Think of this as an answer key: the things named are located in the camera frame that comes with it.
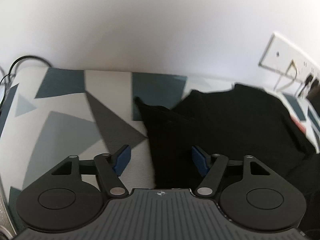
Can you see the geometric patterned tablecloth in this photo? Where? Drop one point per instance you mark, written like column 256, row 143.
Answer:
column 62, row 120

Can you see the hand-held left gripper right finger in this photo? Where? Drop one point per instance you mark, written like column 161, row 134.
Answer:
column 200, row 160

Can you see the black top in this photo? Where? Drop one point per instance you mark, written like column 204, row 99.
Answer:
column 225, row 120

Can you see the black wall plug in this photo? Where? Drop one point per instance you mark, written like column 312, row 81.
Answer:
column 309, row 78
column 315, row 83

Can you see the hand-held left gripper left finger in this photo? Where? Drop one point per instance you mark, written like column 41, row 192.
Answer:
column 122, row 158

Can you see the white wall socket panel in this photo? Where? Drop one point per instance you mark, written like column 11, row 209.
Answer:
column 282, row 55

